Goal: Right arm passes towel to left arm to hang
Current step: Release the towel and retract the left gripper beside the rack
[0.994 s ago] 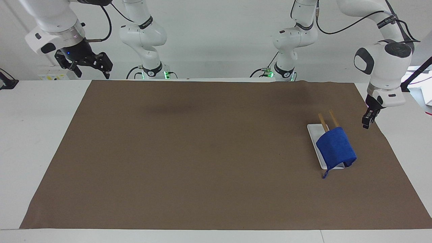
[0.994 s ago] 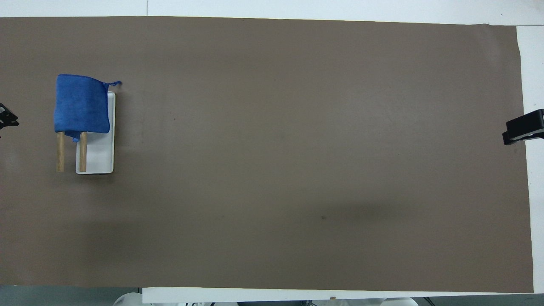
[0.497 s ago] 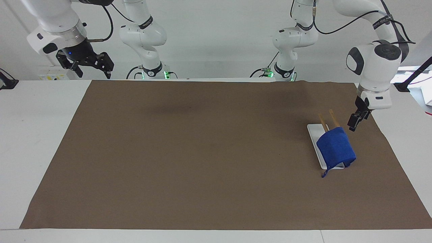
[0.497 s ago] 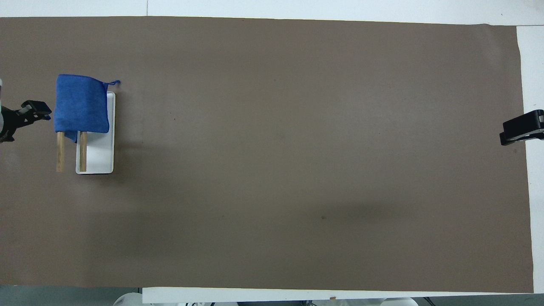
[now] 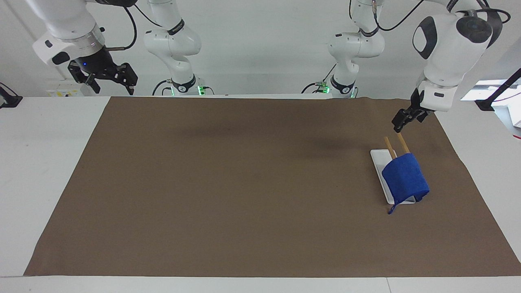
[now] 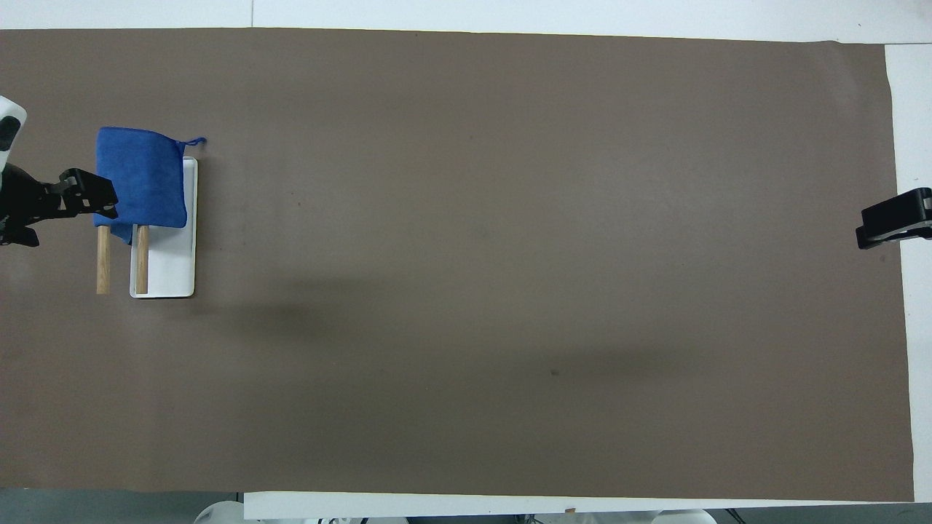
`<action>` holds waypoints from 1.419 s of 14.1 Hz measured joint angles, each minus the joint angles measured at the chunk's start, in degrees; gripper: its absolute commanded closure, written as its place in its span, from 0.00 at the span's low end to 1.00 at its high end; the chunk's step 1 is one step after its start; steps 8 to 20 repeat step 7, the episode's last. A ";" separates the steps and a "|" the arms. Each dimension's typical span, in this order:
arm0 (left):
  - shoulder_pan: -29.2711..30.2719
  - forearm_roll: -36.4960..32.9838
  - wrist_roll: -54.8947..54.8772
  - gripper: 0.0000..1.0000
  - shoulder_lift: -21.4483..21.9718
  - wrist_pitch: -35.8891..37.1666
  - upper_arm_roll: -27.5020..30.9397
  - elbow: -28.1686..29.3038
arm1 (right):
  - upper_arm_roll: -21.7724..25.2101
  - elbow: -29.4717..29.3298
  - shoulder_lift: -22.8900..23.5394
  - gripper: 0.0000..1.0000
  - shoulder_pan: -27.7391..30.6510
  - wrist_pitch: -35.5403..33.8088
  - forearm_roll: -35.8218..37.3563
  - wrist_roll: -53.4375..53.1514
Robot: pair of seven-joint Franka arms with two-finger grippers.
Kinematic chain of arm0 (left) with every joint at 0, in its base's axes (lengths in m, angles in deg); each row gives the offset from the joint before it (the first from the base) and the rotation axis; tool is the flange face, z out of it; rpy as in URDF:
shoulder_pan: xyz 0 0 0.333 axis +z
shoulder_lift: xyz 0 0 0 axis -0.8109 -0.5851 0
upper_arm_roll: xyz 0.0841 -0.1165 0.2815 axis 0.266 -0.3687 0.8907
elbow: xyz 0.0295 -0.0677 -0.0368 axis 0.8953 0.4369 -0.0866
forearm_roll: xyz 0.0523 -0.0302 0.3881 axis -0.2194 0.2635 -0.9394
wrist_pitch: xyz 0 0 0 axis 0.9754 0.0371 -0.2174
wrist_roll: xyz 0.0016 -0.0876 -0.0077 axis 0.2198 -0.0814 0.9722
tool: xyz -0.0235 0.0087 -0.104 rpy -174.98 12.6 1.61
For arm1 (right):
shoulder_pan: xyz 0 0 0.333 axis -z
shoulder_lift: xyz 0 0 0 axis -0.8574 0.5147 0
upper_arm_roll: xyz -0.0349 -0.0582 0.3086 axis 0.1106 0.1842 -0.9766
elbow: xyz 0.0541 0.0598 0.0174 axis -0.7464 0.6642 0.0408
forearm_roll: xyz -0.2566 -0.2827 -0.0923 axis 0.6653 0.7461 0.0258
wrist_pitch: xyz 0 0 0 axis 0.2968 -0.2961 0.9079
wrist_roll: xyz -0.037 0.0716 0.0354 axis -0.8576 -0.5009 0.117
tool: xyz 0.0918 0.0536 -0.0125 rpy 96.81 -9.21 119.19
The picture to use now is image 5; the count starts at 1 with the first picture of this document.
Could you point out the black stand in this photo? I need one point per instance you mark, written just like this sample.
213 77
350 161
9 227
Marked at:
9 99
494 97

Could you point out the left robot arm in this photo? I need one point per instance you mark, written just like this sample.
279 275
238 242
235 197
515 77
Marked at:
447 53

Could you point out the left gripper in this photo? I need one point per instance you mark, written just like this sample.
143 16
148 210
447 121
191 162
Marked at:
416 101

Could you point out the blue towel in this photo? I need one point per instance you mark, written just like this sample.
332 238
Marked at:
405 179

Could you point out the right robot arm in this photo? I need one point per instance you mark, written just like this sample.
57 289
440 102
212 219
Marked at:
175 40

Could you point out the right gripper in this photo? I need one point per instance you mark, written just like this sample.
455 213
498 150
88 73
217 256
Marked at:
94 60

